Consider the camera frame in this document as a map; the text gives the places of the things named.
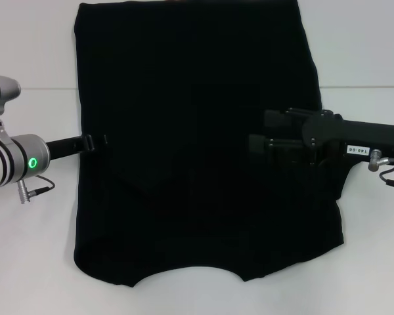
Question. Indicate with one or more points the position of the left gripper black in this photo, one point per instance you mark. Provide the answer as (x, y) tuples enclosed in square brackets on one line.
[(65, 147)]

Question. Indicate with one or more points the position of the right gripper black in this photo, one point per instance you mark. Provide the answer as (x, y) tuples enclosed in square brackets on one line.
[(364, 138)]

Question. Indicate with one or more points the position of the black shirt with white print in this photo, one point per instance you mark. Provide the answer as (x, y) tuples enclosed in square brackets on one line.
[(190, 98)]

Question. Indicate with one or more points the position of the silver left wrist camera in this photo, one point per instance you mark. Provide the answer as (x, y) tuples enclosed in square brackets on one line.
[(1, 95)]

